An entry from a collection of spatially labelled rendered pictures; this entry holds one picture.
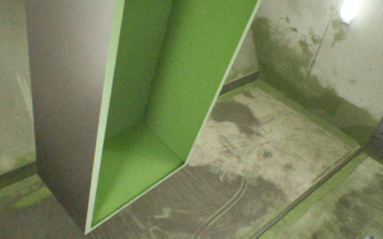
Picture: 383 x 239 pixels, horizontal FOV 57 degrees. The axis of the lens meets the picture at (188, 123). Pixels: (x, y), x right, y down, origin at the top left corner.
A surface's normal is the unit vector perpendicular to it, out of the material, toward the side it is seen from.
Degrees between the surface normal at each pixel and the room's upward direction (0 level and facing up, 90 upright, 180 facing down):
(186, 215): 0
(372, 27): 90
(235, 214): 0
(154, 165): 12
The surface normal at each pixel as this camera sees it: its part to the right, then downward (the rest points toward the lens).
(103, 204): 0.26, -0.65
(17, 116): 0.62, 0.03
